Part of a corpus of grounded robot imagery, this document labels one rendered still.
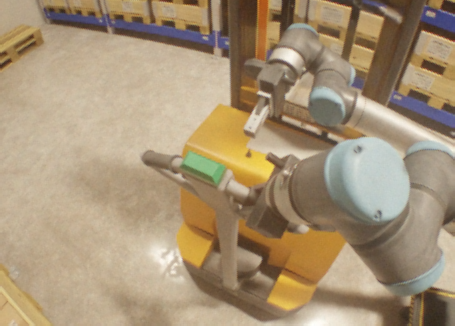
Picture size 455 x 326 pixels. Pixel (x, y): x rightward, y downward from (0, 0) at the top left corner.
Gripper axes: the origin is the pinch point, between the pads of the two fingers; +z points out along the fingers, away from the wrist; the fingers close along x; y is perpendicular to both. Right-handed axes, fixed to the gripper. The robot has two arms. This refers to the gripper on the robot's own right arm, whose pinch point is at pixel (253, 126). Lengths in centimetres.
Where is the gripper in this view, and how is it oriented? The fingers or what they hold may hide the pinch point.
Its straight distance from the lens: 65.8
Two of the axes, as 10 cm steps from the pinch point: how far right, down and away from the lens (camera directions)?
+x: 1.6, 4.3, 8.9
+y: 8.7, 3.6, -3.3
